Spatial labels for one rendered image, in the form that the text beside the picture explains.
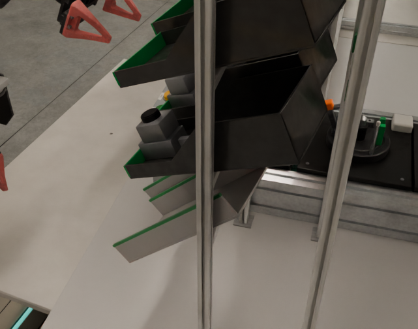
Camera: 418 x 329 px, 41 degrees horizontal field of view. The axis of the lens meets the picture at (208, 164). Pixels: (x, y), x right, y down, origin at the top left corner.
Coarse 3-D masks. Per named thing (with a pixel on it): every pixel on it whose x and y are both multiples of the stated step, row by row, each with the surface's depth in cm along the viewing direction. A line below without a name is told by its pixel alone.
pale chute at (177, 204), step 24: (264, 168) 87; (168, 192) 102; (192, 192) 99; (216, 192) 95; (240, 192) 86; (168, 216) 104; (192, 216) 83; (216, 216) 81; (144, 240) 92; (168, 240) 89
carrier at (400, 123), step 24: (336, 120) 135; (360, 120) 123; (384, 120) 123; (408, 120) 131; (312, 144) 127; (360, 144) 124; (384, 144) 124; (408, 144) 128; (312, 168) 121; (360, 168) 121; (384, 168) 121; (408, 168) 121
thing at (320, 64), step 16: (320, 48) 84; (256, 64) 81; (272, 64) 80; (288, 64) 79; (304, 64) 79; (320, 64) 84; (224, 80) 85; (320, 80) 83; (176, 112) 93; (192, 112) 92
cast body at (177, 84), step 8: (168, 80) 94; (176, 80) 93; (184, 80) 92; (192, 80) 93; (168, 88) 95; (176, 88) 94; (184, 88) 93; (192, 88) 94; (168, 96) 97; (176, 96) 95; (184, 96) 94; (192, 96) 93; (176, 104) 97; (184, 104) 96
